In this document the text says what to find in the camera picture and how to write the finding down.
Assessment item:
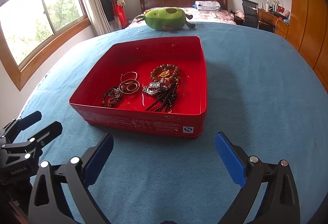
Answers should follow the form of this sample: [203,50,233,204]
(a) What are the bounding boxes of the coat rack with clothes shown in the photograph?
[100,0,129,29]

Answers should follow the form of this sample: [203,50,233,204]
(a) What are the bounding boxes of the wooden desk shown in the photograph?
[259,9,289,39]

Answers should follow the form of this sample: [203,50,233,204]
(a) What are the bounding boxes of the folded clothes stack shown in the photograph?
[193,1,221,11]

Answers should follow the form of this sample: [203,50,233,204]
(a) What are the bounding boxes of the red tin box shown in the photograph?
[69,36,207,137]

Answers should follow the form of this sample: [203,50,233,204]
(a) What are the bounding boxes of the black office chair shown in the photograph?
[241,0,260,29]

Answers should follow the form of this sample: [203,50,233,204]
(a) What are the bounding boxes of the silver key rings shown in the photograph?
[118,71,141,94]

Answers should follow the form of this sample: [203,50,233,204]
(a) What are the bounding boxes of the wooden wardrobe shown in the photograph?
[286,0,327,89]

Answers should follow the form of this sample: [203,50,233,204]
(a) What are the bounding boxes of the gold pendant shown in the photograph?
[157,70,175,81]

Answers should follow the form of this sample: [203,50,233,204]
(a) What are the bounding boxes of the green avocado plush toy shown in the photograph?
[135,7,196,32]

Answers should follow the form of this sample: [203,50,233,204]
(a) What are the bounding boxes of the floral bed sheet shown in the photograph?
[128,7,237,28]

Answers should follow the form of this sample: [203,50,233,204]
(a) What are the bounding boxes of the brown wooden bead bracelet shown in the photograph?
[149,64,181,87]

